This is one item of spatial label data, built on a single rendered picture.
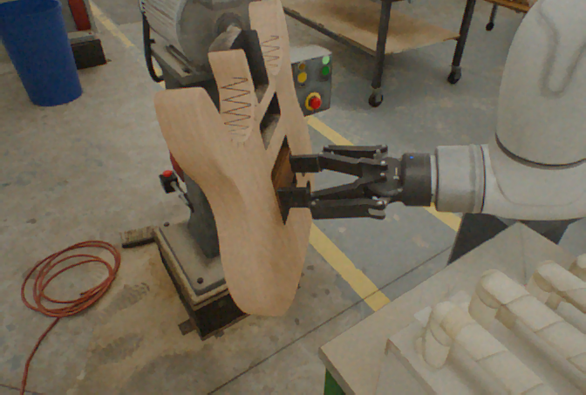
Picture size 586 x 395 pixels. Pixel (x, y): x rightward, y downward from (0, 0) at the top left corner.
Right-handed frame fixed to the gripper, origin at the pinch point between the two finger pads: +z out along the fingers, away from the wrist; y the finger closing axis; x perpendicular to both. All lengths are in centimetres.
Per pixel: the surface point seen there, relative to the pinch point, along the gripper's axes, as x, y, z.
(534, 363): -16.8, -15.7, -32.1
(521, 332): -25.9, -6.2, -33.7
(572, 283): -15.9, -3.9, -39.1
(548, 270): -16.0, -1.8, -36.6
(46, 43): -49, 214, 242
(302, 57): -14, 74, 14
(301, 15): -93, 352, 80
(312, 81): -22, 73, 12
